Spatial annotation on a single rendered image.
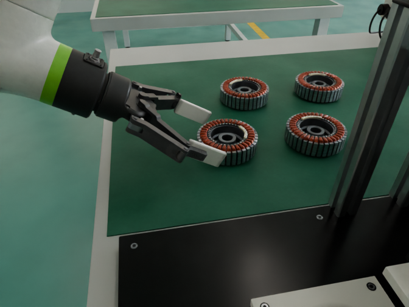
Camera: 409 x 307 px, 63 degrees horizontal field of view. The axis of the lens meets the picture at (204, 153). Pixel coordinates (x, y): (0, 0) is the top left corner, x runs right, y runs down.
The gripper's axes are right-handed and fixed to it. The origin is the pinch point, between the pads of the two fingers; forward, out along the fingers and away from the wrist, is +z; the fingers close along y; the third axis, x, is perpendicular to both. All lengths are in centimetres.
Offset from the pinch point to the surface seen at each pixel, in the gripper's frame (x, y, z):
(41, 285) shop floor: 96, 28, -10
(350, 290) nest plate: -4.8, -32.4, 9.0
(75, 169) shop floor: 94, 94, -7
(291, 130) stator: -7.7, -0.6, 13.6
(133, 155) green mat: 10.1, 1.0, -10.5
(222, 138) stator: -0.1, 0.6, 3.0
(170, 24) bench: 6, 94, 4
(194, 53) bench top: 1, 50, 6
